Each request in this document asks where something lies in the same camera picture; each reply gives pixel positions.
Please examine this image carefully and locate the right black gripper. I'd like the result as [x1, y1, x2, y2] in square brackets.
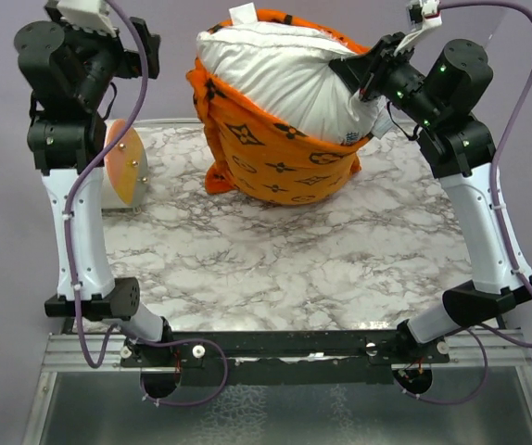
[333, 31, 445, 128]

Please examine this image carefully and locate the white cylinder with pegs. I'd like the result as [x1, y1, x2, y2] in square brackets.
[101, 127, 149, 211]

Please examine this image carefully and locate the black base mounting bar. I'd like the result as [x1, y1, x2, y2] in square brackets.
[120, 329, 450, 387]

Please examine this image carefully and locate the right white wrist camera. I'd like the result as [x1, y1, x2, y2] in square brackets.
[394, 0, 442, 55]

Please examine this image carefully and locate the white pillow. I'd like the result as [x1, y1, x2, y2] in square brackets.
[196, 21, 391, 145]

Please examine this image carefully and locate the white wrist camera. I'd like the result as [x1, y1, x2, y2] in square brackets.
[394, 0, 442, 55]
[57, 0, 116, 37]

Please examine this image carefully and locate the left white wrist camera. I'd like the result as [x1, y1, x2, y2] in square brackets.
[57, 0, 116, 37]

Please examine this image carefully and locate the aluminium rail frame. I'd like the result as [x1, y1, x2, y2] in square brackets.
[43, 331, 532, 372]

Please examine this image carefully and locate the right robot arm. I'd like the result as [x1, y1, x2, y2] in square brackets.
[329, 32, 532, 362]

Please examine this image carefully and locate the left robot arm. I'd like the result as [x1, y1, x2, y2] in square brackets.
[14, 1, 174, 366]

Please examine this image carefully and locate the orange patterned pillowcase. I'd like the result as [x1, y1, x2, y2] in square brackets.
[186, 8, 372, 206]

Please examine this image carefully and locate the white pillow care label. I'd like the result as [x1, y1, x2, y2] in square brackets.
[229, 3, 259, 25]

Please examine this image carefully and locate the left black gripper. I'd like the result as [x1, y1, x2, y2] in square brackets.
[44, 0, 158, 109]

